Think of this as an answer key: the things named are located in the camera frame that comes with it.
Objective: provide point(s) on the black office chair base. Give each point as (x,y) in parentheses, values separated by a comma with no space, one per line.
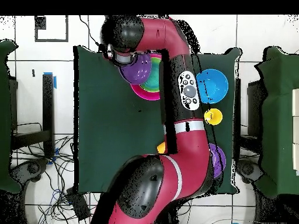
(247,169)
(32,168)

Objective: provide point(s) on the green cloth side table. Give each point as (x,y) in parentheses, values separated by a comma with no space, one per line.
(4,116)
(278,116)

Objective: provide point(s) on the orange plastic cup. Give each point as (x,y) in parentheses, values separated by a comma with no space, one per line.
(161,148)

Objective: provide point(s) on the light blue plastic bowl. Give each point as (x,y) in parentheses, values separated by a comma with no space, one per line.
(216,86)

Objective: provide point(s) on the black square floor frame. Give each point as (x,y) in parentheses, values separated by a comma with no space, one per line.
(40,23)

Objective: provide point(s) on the blue tape strip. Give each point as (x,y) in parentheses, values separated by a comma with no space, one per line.
(55,82)

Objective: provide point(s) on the black power strip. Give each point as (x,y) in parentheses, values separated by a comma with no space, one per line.
(78,205)

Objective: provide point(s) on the yellow plastic cup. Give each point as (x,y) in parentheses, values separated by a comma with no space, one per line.
(215,116)

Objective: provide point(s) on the green plastic bowl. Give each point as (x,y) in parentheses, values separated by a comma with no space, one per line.
(155,58)

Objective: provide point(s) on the purple plastic bowl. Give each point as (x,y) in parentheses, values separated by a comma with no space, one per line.
(136,72)
(219,158)

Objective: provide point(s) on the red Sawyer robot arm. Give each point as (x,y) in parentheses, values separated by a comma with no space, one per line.
(186,163)

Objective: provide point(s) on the dark green table cloth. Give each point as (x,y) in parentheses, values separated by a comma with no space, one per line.
(105,140)

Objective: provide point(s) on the pink plastic bowl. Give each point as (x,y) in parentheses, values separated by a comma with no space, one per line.
(144,95)

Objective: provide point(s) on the black table frame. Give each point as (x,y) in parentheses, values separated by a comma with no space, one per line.
(48,105)

